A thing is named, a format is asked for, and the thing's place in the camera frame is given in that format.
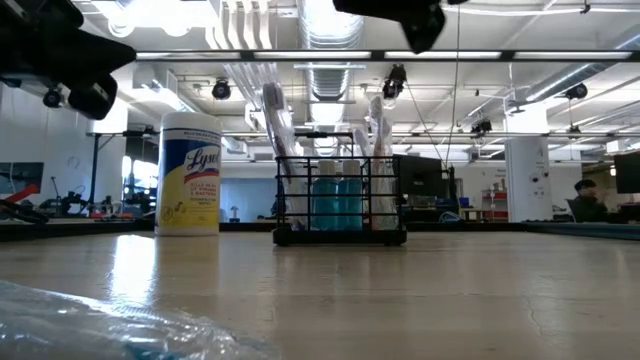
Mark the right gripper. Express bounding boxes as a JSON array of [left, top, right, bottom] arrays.
[[332, 0, 469, 54]]

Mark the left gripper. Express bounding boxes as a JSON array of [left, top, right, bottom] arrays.
[[0, 0, 137, 121]]

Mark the teal tube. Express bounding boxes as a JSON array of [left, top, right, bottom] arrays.
[[339, 158, 365, 232], [312, 159, 342, 232]]

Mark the black wire caddy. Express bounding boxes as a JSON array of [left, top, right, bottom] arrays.
[[272, 154, 409, 248]]

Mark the black pole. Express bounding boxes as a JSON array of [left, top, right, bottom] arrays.
[[88, 133, 100, 219]]

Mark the Lysol wipes canister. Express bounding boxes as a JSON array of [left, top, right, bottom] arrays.
[[154, 111, 224, 237]]

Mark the black monitor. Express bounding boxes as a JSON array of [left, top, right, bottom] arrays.
[[613, 151, 640, 195], [387, 153, 454, 214]]

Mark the white round column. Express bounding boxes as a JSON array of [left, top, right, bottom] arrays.
[[503, 102, 552, 224]]

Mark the red shelf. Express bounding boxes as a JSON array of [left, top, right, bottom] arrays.
[[481, 188, 510, 221]]

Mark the person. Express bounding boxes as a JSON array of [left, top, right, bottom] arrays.
[[569, 178, 614, 224]]

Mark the silver ventilation duct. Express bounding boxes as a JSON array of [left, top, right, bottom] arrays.
[[522, 24, 640, 104], [297, 0, 369, 101]]

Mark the black overhead frame beam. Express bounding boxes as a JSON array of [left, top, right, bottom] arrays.
[[134, 48, 640, 63]]

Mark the dark wall screen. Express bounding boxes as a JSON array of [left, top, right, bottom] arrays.
[[0, 162, 45, 195]]

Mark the black aluminium table frame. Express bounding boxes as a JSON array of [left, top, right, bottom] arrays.
[[0, 218, 640, 242]]

